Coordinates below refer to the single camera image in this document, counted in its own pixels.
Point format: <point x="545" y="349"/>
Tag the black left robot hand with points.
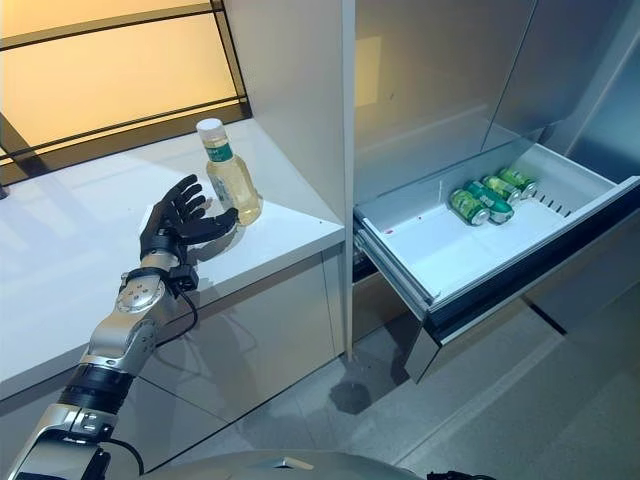
<point x="170" y="220"/>

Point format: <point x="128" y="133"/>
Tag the stainless steel fridge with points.
<point x="440" y="75"/>

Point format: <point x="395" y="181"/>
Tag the stainless steel side cabinet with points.
<point x="600" y="75"/>

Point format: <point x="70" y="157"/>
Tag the amber window black frame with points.
<point x="100" y="75"/>

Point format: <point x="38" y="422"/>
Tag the stainless fridge drawer white inside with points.
<point x="440" y="250"/>

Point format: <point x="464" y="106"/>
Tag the silver robot torso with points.
<point x="300" y="467"/>

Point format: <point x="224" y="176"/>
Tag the tall white cabinet panel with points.
<point x="300" y="100"/>

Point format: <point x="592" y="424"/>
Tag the green drink can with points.
<point x="467" y="205"/>
<point x="517" y="177"/>
<point x="492" y="202"/>
<point x="505" y="187"/>

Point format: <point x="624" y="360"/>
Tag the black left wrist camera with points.
<point x="182" y="279"/>

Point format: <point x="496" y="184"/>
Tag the yellow tea bottle white cap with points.
<point x="235" y="185"/>

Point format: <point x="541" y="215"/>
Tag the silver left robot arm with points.
<point x="115" y="340"/>

